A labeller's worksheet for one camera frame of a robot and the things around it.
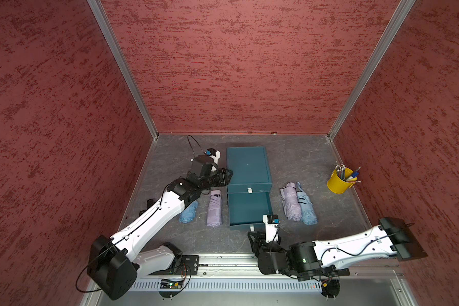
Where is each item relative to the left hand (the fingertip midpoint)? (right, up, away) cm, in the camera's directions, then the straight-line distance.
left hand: (227, 177), depth 78 cm
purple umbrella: (-6, -16, +9) cm, 20 cm away
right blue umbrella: (+36, -17, +6) cm, 41 cm away
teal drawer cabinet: (+9, -3, -1) cm, 10 cm away
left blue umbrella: (-18, -18, +6) cm, 26 cm away
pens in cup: (+52, +3, +7) cm, 52 cm away
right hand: (+10, -24, -5) cm, 26 cm away
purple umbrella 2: (+30, -13, +10) cm, 34 cm away
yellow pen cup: (+53, -6, +13) cm, 55 cm away
